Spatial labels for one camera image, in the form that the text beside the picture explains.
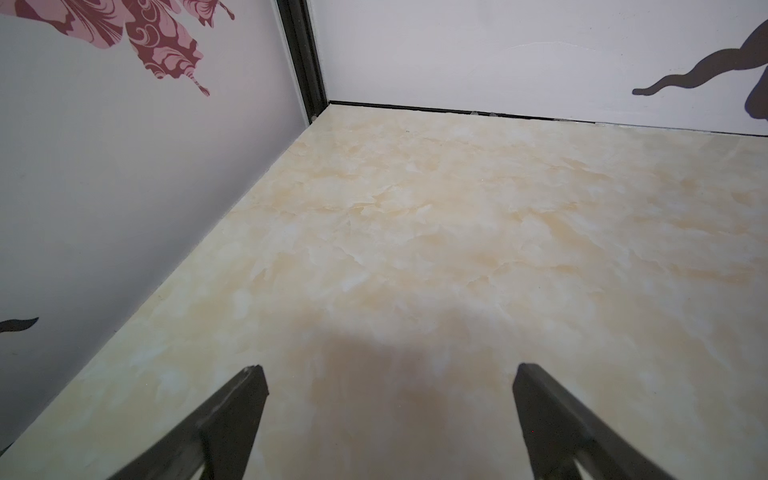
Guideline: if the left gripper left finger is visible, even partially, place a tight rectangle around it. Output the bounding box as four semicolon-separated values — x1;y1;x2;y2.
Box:
111;365;269;479

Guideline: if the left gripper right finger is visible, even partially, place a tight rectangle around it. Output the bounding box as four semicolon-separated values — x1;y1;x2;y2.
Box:
512;363;672;479

